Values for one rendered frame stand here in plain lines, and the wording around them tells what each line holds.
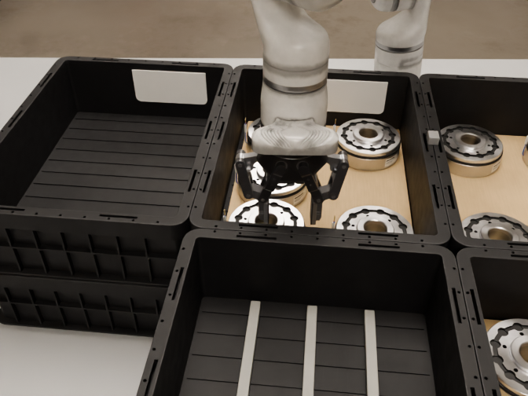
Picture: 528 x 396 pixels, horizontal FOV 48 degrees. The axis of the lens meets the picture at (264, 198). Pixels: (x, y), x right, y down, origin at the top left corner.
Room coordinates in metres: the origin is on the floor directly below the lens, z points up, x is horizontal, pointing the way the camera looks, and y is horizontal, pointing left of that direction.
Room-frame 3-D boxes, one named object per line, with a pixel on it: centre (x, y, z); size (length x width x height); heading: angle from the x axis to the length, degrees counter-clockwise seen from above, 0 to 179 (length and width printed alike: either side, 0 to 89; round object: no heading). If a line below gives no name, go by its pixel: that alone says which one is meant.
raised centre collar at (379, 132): (0.78, -0.17, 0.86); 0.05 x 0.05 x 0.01
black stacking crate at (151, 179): (0.71, 0.22, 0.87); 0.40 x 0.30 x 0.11; 174
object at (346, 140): (0.78, -0.17, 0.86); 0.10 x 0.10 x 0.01
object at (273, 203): (0.57, 0.00, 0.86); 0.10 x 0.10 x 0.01
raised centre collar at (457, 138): (0.76, -0.32, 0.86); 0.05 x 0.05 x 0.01
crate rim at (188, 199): (0.71, 0.22, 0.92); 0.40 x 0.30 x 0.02; 174
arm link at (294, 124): (0.55, -0.03, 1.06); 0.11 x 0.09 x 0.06; 179
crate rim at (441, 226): (0.68, -0.08, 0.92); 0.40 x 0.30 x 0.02; 174
